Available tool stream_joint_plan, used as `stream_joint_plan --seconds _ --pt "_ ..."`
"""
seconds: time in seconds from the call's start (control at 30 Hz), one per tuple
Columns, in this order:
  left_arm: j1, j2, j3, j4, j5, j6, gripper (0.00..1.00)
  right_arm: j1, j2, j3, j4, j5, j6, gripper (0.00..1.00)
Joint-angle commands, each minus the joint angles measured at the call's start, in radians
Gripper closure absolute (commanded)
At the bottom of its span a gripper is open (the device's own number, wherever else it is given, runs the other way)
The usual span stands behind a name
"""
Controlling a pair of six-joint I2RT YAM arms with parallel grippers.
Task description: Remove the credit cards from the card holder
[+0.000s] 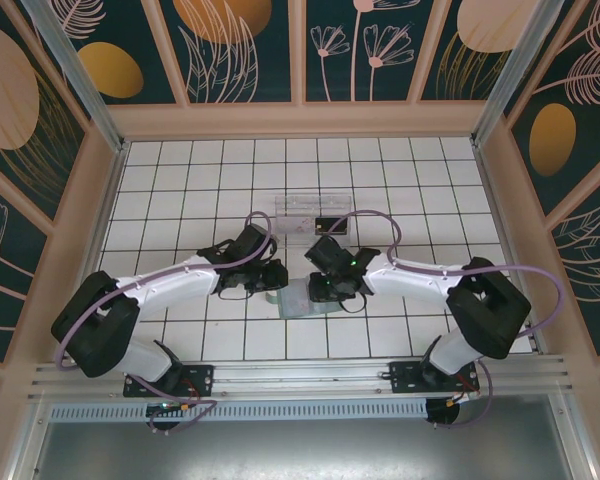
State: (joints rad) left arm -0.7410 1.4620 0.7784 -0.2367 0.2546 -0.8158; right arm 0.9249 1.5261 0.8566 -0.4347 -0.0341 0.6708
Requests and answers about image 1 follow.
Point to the black credit card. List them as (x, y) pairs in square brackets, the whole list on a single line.
[(325, 225)]

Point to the white floral credit card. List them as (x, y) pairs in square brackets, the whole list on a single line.
[(295, 225), (295, 306)]

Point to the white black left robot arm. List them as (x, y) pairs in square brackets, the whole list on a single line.
[(170, 280)]

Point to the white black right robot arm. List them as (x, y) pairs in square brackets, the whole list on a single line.
[(410, 280)]

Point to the clear acrylic card stand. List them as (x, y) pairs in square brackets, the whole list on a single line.
[(290, 202)]

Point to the grey metal sheet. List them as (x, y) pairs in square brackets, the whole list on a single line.
[(300, 450)]

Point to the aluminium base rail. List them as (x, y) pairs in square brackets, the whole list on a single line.
[(300, 380)]

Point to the aluminium corner post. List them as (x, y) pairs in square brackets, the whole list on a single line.
[(82, 75), (512, 75)]

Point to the aluminium frame rail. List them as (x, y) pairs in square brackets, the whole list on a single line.
[(30, 440), (575, 445)]

